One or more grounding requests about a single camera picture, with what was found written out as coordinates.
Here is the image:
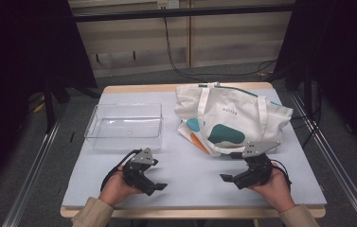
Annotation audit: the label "person's right hand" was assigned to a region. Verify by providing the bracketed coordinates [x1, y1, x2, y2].
[249, 164, 296, 213]

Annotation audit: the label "wooden table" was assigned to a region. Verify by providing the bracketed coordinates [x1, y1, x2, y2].
[60, 82, 327, 219]

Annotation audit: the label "black curtain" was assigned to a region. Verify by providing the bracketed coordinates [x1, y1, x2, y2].
[0, 0, 98, 200]
[274, 0, 357, 159]

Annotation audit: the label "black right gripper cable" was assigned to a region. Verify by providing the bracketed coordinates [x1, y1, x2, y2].
[270, 159, 293, 190]

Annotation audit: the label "light blue table mat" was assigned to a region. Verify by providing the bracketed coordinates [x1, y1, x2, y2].
[62, 88, 328, 209]

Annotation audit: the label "black floor cables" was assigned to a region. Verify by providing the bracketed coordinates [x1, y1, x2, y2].
[289, 81, 324, 149]

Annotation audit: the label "white printed tote bag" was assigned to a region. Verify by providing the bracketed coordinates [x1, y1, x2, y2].
[174, 82, 294, 159]

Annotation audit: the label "clear plastic container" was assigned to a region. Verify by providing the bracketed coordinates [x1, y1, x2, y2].
[83, 102, 164, 151]

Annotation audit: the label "white wall power outlet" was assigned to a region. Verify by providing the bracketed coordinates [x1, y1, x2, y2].
[156, 0, 180, 9]

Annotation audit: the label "aluminium floor rail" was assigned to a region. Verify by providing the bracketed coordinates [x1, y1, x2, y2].
[289, 91, 357, 227]
[2, 103, 68, 227]

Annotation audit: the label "person's left hand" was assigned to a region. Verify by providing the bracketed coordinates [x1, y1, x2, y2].
[98, 171, 142, 208]

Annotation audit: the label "black metal stand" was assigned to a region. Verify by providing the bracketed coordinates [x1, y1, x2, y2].
[42, 75, 71, 133]

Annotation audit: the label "black horizontal bar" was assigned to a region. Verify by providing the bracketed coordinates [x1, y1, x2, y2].
[71, 3, 295, 23]

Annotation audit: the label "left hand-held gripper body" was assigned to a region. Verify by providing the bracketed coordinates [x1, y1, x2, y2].
[122, 147, 155, 190]

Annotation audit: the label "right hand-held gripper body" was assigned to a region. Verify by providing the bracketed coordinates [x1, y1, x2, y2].
[239, 140, 281, 187]

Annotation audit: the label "black hanging power cable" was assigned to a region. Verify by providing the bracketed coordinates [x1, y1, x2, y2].
[163, 17, 278, 83]

